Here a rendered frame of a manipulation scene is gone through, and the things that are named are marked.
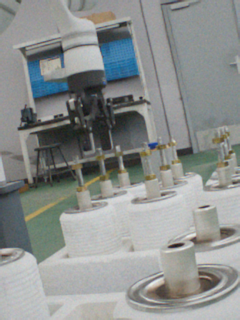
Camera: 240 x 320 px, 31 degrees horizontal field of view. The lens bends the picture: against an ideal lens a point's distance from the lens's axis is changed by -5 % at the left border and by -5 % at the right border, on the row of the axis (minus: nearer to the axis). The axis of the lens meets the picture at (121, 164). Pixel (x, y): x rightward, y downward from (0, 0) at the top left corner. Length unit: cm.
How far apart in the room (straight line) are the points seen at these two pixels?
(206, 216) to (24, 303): 21
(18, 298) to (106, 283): 26
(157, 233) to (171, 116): 530
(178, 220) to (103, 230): 12
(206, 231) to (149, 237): 31
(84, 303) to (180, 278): 26
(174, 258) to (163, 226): 41
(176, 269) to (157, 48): 582
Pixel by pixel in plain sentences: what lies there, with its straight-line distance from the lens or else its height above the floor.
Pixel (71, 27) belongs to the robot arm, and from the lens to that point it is 87.
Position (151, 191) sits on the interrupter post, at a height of 26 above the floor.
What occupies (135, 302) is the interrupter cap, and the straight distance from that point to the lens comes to 27.
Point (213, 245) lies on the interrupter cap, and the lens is 37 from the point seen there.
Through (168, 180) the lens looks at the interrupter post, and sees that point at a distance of 83.
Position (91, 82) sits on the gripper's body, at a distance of 84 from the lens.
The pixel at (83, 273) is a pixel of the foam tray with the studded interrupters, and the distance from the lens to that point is 71.
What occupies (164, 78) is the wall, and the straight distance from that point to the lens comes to 600.
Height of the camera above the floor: 35
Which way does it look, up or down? 3 degrees down
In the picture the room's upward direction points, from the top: 11 degrees counter-clockwise
